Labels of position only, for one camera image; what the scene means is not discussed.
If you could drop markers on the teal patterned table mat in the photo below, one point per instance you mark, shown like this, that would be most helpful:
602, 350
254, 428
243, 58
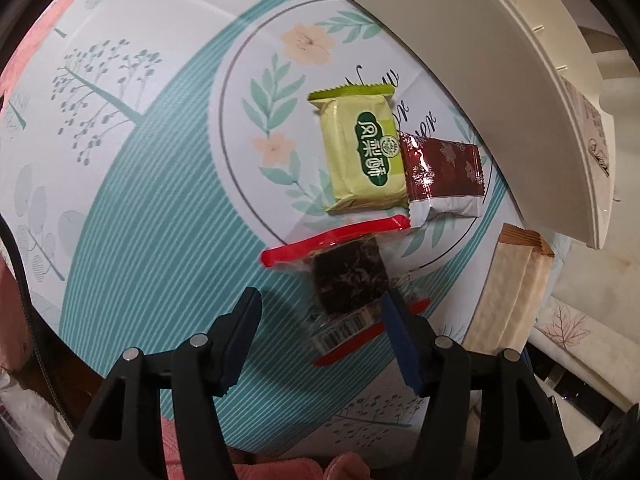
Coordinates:
151, 150

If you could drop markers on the cream plastic organizer bin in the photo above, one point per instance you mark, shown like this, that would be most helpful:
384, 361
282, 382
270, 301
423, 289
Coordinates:
528, 82

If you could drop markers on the green pineapple cake packet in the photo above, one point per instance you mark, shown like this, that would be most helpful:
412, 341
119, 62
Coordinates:
362, 147

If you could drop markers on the beige cracker pack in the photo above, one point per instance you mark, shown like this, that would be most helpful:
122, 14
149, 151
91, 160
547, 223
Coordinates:
513, 292

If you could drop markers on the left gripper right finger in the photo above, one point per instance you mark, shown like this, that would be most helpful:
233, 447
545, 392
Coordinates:
411, 337

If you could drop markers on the clear red dark snack packet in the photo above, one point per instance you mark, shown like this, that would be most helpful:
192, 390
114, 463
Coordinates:
349, 278

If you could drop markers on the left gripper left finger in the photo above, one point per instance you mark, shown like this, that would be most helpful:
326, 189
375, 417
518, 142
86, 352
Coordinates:
231, 336

